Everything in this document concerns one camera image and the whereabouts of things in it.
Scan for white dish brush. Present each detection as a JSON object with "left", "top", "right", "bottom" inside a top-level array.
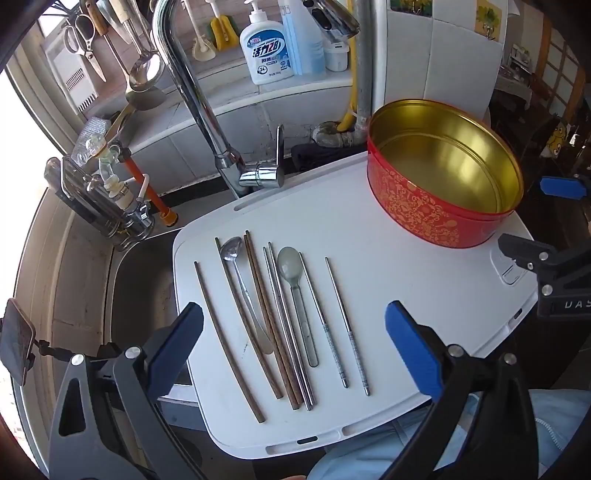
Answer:
[{"left": 182, "top": 0, "right": 218, "bottom": 62}]

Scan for small white jar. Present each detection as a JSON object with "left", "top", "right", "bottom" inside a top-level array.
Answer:
[{"left": 323, "top": 41, "right": 349, "bottom": 72}]

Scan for grey metal pipe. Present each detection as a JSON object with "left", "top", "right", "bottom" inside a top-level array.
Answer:
[{"left": 353, "top": 0, "right": 386, "bottom": 121}]

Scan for steel ladle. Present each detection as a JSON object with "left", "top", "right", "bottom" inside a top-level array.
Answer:
[{"left": 108, "top": 0, "right": 163, "bottom": 90}]

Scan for pale blue translucent bottle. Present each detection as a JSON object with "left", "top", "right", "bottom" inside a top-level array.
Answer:
[{"left": 277, "top": 0, "right": 326, "bottom": 77}]

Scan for yellow flower wall hook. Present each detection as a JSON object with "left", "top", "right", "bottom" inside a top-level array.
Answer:
[
  {"left": 390, "top": 0, "right": 432, "bottom": 18},
  {"left": 475, "top": 0, "right": 502, "bottom": 40}
]

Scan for chrome spray head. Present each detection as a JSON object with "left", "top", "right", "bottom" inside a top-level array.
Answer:
[{"left": 300, "top": 0, "right": 361, "bottom": 40}]

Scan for yellow green sponge brush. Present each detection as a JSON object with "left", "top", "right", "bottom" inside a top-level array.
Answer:
[{"left": 205, "top": 0, "right": 237, "bottom": 51}]

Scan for steel spoon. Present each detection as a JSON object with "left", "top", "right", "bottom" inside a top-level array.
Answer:
[{"left": 220, "top": 237, "right": 274, "bottom": 355}]

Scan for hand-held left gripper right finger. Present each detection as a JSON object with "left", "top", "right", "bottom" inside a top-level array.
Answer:
[{"left": 385, "top": 301, "right": 539, "bottom": 480}]

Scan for translucent grey plastic spoon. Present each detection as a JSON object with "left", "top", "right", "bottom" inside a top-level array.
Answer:
[{"left": 277, "top": 247, "right": 319, "bottom": 367}]

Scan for white wall heater box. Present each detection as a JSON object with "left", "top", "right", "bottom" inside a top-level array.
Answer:
[{"left": 44, "top": 34, "right": 100, "bottom": 114}]

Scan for steel sink basin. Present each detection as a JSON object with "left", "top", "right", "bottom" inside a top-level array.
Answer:
[{"left": 14, "top": 185, "right": 204, "bottom": 480}]

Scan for kitchen scissors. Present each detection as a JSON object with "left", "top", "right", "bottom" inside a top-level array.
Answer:
[{"left": 65, "top": 14, "right": 108, "bottom": 83}]

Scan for plain brown wooden chopstick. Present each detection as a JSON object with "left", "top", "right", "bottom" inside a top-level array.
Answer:
[
  {"left": 194, "top": 261, "right": 267, "bottom": 423},
  {"left": 215, "top": 237, "right": 283, "bottom": 400}
]

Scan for yellow pipe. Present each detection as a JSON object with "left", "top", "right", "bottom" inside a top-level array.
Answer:
[{"left": 337, "top": 37, "right": 358, "bottom": 134}]

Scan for person's light blue clothing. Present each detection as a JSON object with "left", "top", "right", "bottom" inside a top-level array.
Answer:
[{"left": 307, "top": 390, "right": 591, "bottom": 480}]

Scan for plain steel chopstick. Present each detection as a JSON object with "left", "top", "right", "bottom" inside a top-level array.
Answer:
[
  {"left": 268, "top": 242, "right": 316, "bottom": 408},
  {"left": 263, "top": 247, "right": 311, "bottom": 411}
]

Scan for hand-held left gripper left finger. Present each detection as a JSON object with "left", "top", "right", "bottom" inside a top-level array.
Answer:
[{"left": 48, "top": 302, "right": 206, "bottom": 480}]

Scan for grey pipe floor flange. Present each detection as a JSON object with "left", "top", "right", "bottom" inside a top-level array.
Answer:
[{"left": 311, "top": 121, "right": 370, "bottom": 148}]

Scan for dark grained wooden chopstick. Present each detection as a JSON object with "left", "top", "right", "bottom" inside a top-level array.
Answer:
[
  {"left": 247, "top": 231, "right": 302, "bottom": 409},
  {"left": 244, "top": 233, "right": 296, "bottom": 411}
]

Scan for chrome sink faucet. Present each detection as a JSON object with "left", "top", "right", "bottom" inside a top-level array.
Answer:
[{"left": 152, "top": 0, "right": 286, "bottom": 200}]

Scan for yellow cartoon cushion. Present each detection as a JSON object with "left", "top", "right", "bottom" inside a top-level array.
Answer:
[{"left": 547, "top": 121, "right": 571, "bottom": 158}]

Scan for red and gold round tin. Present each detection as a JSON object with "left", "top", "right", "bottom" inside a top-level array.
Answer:
[{"left": 366, "top": 98, "right": 525, "bottom": 250}]

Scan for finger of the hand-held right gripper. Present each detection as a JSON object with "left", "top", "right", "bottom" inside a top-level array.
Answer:
[
  {"left": 498, "top": 233, "right": 591, "bottom": 296},
  {"left": 539, "top": 175, "right": 591, "bottom": 200}
]

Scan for white dish soap bottle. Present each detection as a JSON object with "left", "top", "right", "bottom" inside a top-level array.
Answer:
[{"left": 239, "top": 0, "right": 295, "bottom": 85}]

